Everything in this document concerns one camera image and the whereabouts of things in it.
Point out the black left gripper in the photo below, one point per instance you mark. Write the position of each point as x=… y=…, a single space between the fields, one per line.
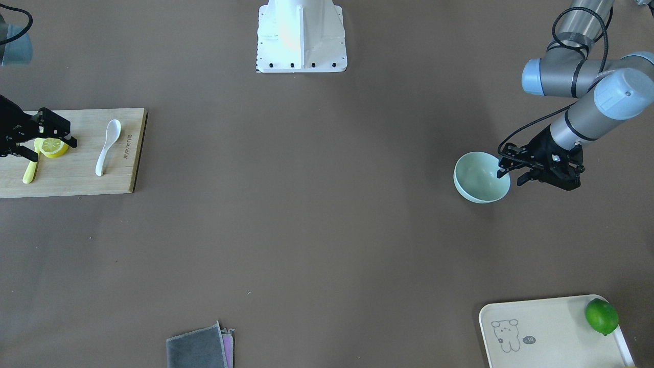
x=542 y=144

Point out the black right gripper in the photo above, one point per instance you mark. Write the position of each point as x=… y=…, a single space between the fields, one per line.
x=10 y=124

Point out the light green ceramic bowl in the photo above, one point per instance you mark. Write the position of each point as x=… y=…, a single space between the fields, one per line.
x=476 y=178

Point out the white ceramic spoon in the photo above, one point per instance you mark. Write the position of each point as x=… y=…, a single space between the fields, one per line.
x=112 y=134

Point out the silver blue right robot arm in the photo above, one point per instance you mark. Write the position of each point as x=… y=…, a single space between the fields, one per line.
x=16 y=46

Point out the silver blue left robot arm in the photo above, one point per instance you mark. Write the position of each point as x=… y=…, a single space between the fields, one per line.
x=606 y=93

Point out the halved yellow lemon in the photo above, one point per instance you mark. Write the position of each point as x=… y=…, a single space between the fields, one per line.
x=53 y=148

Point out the yellow plastic knife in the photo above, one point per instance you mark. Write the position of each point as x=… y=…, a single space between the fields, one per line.
x=30 y=171

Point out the bamboo cutting board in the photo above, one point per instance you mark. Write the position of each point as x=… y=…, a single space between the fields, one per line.
x=73 y=174

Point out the green lime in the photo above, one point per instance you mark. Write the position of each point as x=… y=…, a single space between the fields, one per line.
x=601 y=316

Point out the cream rabbit print tray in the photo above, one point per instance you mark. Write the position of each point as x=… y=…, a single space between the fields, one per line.
x=550 y=332

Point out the grey folded cloth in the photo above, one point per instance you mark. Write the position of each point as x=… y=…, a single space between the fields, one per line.
x=200 y=348

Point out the pink cloth under grey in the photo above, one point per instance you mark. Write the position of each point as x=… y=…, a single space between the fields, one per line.
x=229 y=346

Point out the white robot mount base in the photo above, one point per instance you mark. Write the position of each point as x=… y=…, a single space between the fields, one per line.
x=301 y=37

